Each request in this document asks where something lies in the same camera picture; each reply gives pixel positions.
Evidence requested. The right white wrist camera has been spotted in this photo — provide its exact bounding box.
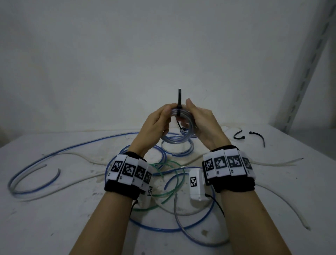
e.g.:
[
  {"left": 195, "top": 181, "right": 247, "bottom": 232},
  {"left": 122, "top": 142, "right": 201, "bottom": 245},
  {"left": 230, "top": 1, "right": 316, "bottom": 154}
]
[{"left": 189, "top": 168, "right": 210, "bottom": 201}]

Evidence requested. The grey shelf board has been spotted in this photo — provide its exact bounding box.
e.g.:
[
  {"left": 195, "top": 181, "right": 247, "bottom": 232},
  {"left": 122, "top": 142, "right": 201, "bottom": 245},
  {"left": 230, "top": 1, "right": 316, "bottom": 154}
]
[{"left": 290, "top": 126, "right": 336, "bottom": 156}]

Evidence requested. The green tube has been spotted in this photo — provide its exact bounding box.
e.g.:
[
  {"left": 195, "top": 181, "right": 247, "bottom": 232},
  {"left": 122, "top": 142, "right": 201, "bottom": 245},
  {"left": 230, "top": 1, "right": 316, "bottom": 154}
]
[{"left": 131, "top": 160, "right": 186, "bottom": 211}]

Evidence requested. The black marker wristband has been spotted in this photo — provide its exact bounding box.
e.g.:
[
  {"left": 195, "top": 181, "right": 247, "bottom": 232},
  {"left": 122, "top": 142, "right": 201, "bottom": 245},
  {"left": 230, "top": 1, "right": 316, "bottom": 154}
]
[
  {"left": 202, "top": 145, "right": 257, "bottom": 194},
  {"left": 104, "top": 151, "right": 154, "bottom": 200}
]

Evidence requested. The right black camera cord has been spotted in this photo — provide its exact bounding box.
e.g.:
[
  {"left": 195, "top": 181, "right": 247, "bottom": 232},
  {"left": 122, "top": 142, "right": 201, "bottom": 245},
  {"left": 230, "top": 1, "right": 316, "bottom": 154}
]
[{"left": 206, "top": 194, "right": 226, "bottom": 217}]

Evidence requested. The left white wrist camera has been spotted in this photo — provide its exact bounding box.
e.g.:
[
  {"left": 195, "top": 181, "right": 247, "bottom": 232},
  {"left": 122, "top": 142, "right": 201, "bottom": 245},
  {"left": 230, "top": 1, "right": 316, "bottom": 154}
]
[{"left": 138, "top": 184, "right": 154, "bottom": 208}]

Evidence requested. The left black marker wristband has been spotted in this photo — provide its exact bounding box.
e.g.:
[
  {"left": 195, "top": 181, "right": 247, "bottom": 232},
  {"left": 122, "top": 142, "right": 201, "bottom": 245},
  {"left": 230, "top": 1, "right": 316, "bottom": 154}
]
[{"left": 104, "top": 151, "right": 154, "bottom": 200}]

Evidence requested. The white tube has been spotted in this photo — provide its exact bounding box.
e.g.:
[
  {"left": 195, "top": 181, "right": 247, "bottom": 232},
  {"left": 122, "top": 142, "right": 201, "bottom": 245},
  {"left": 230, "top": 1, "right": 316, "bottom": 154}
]
[
  {"left": 8, "top": 164, "right": 48, "bottom": 194},
  {"left": 15, "top": 152, "right": 312, "bottom": 232}
]

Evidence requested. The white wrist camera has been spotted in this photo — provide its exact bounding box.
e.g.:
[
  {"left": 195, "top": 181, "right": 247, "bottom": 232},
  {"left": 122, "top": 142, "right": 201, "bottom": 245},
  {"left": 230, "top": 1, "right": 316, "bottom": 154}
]
[
  {"left": 189, "top": 168, "right": 210, "bottom": 201},
  {"left": 138, "top": 184, "right": 154, "bottom": 208}
]

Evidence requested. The person's right hand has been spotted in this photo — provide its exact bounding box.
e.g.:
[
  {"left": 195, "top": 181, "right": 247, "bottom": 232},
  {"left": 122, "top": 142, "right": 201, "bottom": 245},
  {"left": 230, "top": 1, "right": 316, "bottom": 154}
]
[{"left": 185, "top": 98, "right": 231, "bottom": 153}]

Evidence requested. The person's right forearm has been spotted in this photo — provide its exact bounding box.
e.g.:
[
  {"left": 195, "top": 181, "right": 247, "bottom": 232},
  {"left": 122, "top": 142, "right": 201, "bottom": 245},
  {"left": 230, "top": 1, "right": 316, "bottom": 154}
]
[{"left": 220, "top": 188, "right": 292, "bottom": 255}]

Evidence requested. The right black marker wristband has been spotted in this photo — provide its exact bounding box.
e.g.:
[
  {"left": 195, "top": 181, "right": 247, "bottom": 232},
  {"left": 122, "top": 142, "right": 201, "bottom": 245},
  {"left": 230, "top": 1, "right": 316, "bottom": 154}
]
[{"left": 202, "top": 145, "right": 257, "bottom": 194}]

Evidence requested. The person's left hand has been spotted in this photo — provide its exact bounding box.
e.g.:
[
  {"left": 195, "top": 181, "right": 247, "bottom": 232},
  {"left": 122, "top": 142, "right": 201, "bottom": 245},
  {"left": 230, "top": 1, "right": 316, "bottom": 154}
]
[{"left": 128, "top": 104, "right": 180, "bottom": 158}]

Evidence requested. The white perforated shelf upright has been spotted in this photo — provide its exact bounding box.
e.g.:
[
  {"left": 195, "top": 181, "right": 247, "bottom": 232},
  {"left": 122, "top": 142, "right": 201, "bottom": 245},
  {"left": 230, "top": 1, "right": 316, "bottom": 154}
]
[{"left": 273, "top": 0, "right": 336, "bottom": 132}]

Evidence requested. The long black cable tie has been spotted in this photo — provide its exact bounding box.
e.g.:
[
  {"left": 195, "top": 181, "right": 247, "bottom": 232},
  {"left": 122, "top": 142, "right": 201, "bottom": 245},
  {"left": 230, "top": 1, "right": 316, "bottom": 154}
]
[{"left": 249, "top": 131, "right": 266, "bottom": 148}]

